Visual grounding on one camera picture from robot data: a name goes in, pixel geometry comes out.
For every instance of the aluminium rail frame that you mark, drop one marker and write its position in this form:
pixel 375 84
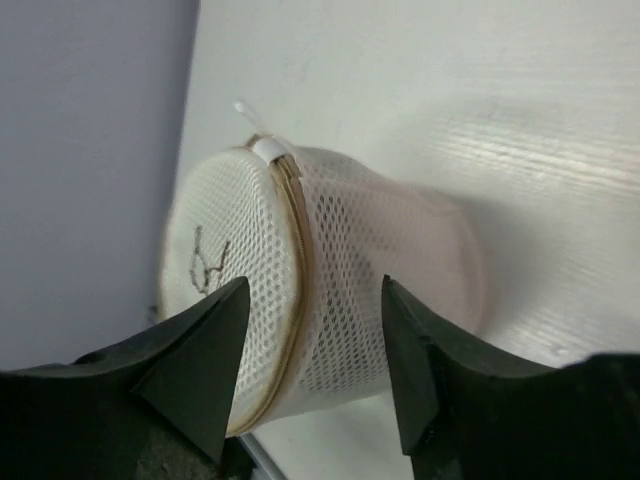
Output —
pixel 265 467

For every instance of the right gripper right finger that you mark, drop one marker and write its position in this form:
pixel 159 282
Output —
pixel 468 410

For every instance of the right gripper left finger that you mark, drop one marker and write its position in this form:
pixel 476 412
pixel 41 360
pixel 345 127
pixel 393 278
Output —
pixel 154 406

